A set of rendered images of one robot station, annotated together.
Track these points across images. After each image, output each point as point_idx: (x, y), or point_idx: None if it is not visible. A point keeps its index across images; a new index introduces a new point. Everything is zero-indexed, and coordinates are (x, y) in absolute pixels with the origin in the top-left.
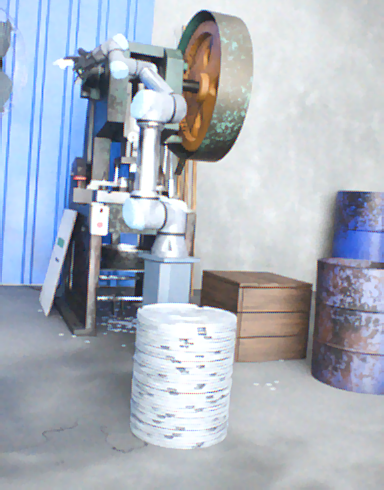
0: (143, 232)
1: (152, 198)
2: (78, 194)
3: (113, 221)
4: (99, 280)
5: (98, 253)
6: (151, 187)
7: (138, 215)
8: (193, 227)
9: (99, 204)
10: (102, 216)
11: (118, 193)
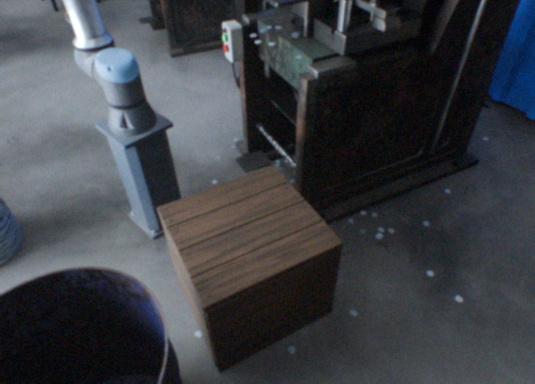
0: (283, 75)
1: (76, 48)
2: (236, 0)
3: (263, 47)
4: (245, 109)
5: (243, 80)
6: (76, 33)
7: (76, 63)
8: (304, 99)
9: (246, 20)
10: (224, 39)
11: (290, 6)
